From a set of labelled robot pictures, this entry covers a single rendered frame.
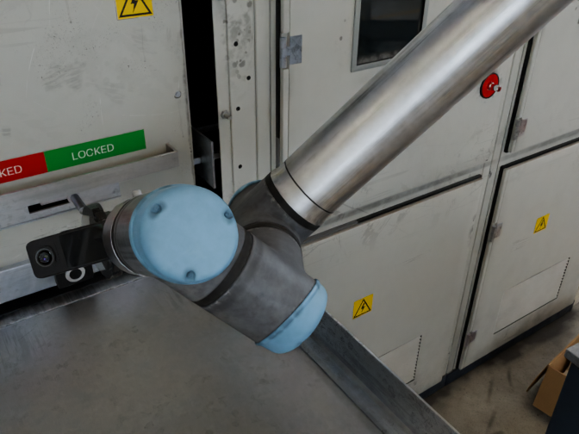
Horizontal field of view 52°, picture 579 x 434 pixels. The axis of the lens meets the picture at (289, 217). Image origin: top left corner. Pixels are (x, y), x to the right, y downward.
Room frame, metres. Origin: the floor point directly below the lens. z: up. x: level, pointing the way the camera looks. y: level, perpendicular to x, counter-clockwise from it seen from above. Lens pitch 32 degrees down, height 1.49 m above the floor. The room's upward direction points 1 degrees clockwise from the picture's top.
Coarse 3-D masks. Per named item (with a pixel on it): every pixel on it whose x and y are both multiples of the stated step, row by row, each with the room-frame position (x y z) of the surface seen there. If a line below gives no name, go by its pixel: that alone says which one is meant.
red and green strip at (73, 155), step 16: (80, 144) 0.84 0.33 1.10; (96, 144) 0.85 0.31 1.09; (112, 144) 0.87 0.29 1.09; (128, 144) 0.88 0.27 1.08; (144, 144) 0.90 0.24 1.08; (16, 160) 0.79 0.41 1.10; (32, 160) 0.80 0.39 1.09; (48, 160) 0.81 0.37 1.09; (64, 160) 0.82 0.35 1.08; (80, 160) 0.84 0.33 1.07; (0, 176) 0.77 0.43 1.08; (16, 176) 0.78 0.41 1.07
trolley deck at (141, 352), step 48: (144, 288) 0.80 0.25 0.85; (0, 336) 0.68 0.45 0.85; (48, 336) 0.68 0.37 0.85; (96, 336) 0.68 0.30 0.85; (144, 336) 0.68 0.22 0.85; (192, 336) 0.68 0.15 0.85; (240, 336) 0.69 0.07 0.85; (0, 384) 0.58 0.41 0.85; (48, 384) 0.58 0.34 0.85; (96, 384) 0.58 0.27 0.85; (144, 384) 0.59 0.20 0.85; (192, 384) 0.59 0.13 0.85; (240, 384) 0.59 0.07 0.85; (288, 384) 0.59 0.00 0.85; (0, 432) 0.50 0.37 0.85; (48, 432) 0.50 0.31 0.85; (96, 432) 0.50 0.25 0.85; (144, 432) 0.50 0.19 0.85; (192, 432) 0.50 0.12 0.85; (240, 432) 0.51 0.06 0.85; (288, 432) 0.51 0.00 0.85; (336, 432) 0.51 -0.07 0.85
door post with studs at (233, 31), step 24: (216, 0) 0.94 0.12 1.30; (240, 0) 0.96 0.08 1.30; (216, 24) 0.94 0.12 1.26; (240, 24) 0.95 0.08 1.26; (216, 48) 0.93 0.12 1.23; (240, 48) 0.95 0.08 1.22; (216, 72) 0.93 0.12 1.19; (240, 72) 0.95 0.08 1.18; (240, 96) 0.95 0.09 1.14; (240, 120) 0.95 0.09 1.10; (240, 144) 0.95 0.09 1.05; (240, 168) 0.95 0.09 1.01
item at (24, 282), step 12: (12, 264) 0.76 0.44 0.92; (24, 264) 0.76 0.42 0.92; (0, 276) 0.74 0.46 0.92; (12, 276) 0.75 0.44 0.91; (24, 276) 0.76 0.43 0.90; (48, 276) 0.78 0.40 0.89; (0, 288) 0.73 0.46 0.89; (12, 288) 0.74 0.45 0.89; (24, 288) 0.75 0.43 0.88; (36, 288) 0.76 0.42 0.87; (0, 300) 0.73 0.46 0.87
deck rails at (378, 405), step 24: (312, 336) 0.68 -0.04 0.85; (336, 336) 0.64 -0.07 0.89; (336, 360) 0.63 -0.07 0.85; (360, 360) 0.60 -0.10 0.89; (336, 384) 0.59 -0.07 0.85; (360, 384) 0.59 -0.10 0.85; (384, 384) 0.56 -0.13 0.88; (360, 408) 0.54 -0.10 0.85; (384, 408) 0.55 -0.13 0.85; (408, 408) 0.52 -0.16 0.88; (432, 408) 0.49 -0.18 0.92; (384, 432) 0.51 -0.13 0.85; (408, 432) 0.51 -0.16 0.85; (432, 432) 0.48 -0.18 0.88; (456, 432) 0.46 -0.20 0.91
